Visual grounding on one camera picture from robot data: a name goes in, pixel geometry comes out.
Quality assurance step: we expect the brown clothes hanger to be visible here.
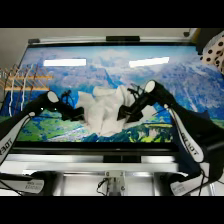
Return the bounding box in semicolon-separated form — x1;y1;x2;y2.
2;79;51;93
6;65;54;82

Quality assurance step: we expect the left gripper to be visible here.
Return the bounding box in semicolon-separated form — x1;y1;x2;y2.
63;105;86;122

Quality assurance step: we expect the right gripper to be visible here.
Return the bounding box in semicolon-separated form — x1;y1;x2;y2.
116;102;145;124

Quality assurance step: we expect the white black-dotted garment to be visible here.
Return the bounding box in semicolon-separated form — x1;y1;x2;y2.
199;31;224;76

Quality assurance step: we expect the white shirt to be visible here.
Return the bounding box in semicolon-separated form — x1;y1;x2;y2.
76;84;158;138

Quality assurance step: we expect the black cable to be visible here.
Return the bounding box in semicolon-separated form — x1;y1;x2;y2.
96;177;112;196
186;168;224;197

